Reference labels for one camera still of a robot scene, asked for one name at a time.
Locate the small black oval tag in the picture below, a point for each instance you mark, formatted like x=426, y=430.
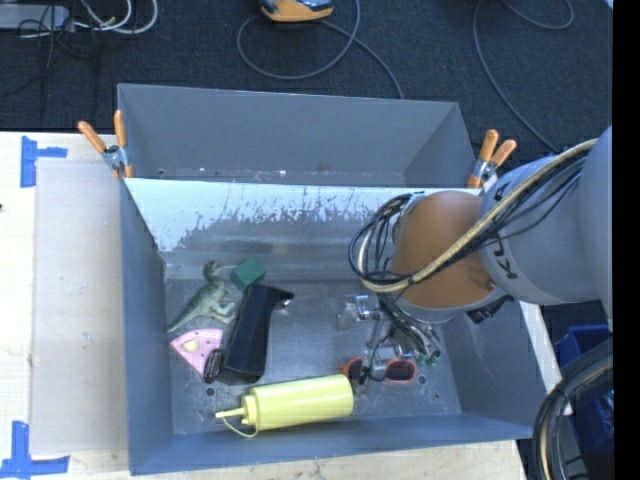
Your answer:
x=213, y=365

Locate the green toy dinosaur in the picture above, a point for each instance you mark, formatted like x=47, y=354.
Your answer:
x=207, y=300

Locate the yellow squeeze bottle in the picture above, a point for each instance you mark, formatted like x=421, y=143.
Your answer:
x=300, y=403

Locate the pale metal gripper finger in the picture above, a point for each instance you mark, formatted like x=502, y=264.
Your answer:
x=384, y=363
x=361, y=309

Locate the black angular bottle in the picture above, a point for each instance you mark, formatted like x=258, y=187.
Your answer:
x=252, y=328

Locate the pale flat board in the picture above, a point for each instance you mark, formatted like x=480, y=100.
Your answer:
x=75, y=293

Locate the dark green block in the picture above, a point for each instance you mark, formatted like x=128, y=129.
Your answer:
x=248, y=274

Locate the orange-framed sunglasses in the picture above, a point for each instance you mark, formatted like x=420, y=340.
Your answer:
x=402, y=370

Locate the pink triangular toy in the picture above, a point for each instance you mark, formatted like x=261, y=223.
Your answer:
x=197, y=350

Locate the grey metal bin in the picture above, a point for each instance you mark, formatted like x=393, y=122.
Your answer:
x=300, y=318

